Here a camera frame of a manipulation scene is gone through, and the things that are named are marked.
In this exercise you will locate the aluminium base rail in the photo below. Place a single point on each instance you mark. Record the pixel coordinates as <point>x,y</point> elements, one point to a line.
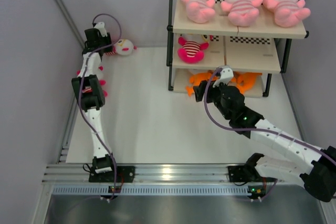
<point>144,173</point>

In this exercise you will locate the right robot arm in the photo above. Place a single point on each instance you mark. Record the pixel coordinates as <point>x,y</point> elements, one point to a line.
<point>308,166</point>

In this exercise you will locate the light pink plush big-eyed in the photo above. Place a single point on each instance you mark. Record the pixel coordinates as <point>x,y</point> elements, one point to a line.
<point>199,11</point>

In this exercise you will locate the light pink plush striped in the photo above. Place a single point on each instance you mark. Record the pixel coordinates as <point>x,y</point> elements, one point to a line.
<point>241,13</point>

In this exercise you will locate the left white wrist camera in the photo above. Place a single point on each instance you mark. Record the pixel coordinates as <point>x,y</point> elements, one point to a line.
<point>101,27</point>

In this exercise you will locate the beige three-tier shelf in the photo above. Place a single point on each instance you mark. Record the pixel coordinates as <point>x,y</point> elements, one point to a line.
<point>263,48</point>

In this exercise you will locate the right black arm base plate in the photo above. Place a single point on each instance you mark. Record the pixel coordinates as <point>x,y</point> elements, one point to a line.
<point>239,174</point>

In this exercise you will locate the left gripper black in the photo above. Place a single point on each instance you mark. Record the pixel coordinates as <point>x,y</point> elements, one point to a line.
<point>107,39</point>

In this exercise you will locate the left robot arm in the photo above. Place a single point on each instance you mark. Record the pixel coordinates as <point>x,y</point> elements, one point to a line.
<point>91,97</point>

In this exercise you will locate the grey slotted cable duct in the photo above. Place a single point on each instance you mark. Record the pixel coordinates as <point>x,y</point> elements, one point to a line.
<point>152,190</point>

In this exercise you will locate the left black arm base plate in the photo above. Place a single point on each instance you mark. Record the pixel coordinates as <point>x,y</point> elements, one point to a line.
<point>125,174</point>

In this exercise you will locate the light pink plush right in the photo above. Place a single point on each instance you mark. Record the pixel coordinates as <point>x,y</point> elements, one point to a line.
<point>287,13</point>

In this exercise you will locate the white plush with yellow glasses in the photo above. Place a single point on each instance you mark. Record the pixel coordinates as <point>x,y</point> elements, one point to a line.
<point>123,47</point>

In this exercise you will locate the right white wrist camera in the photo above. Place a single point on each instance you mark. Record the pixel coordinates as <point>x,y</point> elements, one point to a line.
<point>225,75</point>

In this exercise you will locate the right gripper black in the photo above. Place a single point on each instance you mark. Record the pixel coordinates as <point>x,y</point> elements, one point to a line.
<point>199,91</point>

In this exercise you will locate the magenta striped plush on shelf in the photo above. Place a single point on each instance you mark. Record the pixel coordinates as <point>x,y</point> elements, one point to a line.
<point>191,51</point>

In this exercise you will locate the white magenta plush facing down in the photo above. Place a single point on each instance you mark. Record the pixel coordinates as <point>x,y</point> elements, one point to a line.
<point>98,72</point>

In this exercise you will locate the orange shark plush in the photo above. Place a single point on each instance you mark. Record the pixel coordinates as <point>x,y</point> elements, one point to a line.
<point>249,79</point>
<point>196,79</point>
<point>241,81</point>

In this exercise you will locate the aluminium corner frame post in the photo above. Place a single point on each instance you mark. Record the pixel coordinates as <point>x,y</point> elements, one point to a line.
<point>70,22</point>

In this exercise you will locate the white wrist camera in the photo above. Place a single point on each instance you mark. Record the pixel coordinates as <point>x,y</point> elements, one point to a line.
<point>101,27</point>
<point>225,75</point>

